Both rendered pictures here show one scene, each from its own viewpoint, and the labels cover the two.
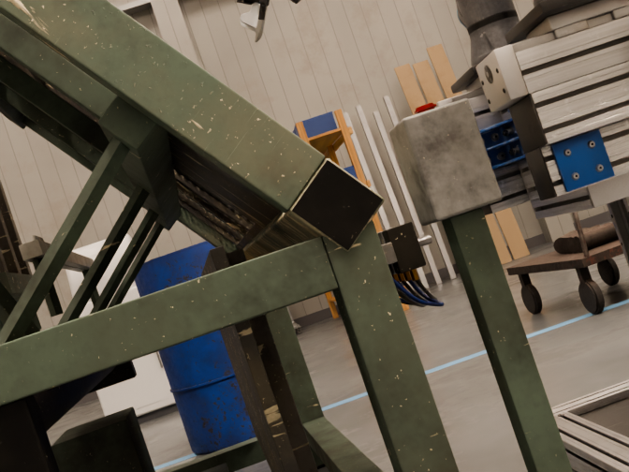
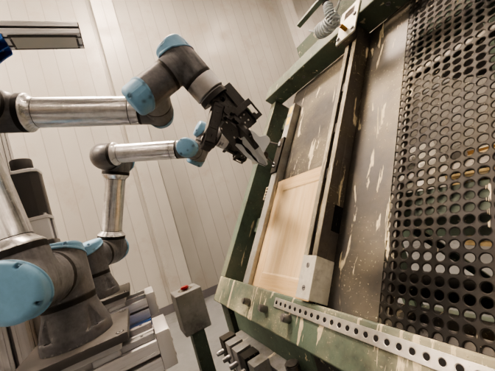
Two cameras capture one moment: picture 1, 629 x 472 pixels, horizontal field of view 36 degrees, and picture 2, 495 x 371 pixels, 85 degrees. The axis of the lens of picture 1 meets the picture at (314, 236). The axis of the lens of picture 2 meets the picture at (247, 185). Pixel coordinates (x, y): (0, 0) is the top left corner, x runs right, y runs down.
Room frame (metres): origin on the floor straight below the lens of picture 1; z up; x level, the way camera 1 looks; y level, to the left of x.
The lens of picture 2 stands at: (3.01, -0.31, 1.23)
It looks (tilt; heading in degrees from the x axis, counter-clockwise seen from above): 3 degrees up; 159
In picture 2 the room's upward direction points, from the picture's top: 17 degrees counter-clockwise
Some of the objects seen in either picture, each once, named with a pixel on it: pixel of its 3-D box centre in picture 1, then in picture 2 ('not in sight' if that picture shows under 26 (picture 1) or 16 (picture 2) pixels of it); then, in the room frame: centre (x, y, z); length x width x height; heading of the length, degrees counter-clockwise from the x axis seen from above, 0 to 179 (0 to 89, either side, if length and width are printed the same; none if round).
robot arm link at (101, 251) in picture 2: not in sight; (90, 256); (1.72, -0.57, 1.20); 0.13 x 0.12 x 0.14; 154
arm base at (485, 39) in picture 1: (498, 40); (73, 317); (2.22, -0.54, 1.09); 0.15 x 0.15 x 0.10
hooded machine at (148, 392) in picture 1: (124, 328); not in sight; (7.51, 1.60, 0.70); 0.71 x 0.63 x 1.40; 2
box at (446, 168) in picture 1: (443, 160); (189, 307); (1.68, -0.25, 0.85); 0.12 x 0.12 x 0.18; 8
